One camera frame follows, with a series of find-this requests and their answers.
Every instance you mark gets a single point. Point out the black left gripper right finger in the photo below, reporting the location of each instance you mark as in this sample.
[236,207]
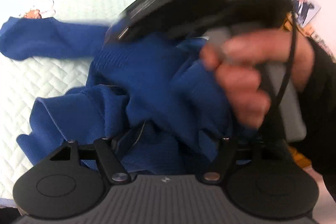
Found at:
[217,170]

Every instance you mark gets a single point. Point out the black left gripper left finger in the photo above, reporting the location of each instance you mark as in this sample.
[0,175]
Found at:
[108,164]

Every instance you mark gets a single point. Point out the blue knit sweater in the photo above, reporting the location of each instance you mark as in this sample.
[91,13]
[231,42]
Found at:
[154,97]

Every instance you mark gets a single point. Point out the person's right hand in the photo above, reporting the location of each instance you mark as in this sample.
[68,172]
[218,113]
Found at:
[238,76]

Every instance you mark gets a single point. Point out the poster of suited figure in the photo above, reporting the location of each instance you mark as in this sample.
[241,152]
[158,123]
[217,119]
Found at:
[305,11]

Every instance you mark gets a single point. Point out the light green quilted bee blanket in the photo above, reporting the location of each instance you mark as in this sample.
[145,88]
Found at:
[44,53]

